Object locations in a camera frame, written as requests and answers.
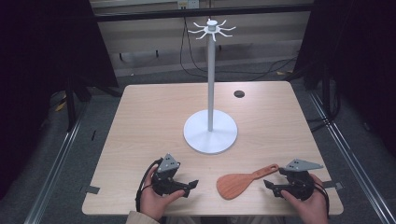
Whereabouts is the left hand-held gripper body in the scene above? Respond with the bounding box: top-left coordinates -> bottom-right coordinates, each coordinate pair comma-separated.
150,152 -> 188,197

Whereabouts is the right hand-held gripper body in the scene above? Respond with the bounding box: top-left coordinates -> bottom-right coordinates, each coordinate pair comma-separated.
277,158 -> 324,202

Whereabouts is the wooden rice paddle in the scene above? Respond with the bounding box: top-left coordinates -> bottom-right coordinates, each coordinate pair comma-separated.
216,163 -> 280,201

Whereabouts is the person's left hand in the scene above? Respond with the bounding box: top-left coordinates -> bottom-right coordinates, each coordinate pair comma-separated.
139,164 -> 186,222

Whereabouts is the person's right hand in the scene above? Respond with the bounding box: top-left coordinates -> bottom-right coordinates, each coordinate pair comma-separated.
280,174 -> 330,224

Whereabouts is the grey tape piece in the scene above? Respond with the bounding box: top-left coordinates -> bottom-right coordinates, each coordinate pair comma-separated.
81,185 -> 101,195
321,180 -> 345,190

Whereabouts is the white hook stand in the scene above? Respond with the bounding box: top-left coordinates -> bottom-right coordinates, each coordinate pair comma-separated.
182,18 -> 239,155

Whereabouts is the black metal stand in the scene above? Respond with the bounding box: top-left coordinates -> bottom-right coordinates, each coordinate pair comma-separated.
306,64 -> 342,132
64,71 -> 92,133

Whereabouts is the dark curtain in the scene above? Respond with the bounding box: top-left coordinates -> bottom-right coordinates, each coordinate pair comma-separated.
293,0 -> 396,157
0,0 -> 120,200

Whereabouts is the black horizontal bar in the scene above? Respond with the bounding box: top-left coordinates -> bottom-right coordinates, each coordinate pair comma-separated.
92,3 -> 316,22

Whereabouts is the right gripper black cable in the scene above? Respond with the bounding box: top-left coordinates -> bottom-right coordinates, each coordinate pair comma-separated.
312,179 -> 331,217

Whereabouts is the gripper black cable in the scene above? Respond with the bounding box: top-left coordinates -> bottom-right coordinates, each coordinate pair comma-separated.
312,179 -> 331,217
134,157 -> 164,213

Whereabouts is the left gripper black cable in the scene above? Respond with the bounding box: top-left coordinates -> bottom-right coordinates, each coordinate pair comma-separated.
134,157 -> 164,213

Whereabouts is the metal floor rail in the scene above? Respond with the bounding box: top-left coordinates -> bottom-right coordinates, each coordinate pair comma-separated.
23,102 -> 90,224
307,90 -> 396,224

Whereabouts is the black floor cable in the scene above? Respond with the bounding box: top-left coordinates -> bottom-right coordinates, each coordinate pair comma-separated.
178,17 -> 298,82

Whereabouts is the white wall socket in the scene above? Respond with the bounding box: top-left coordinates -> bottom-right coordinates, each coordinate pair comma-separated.
177,0 -> 200,9

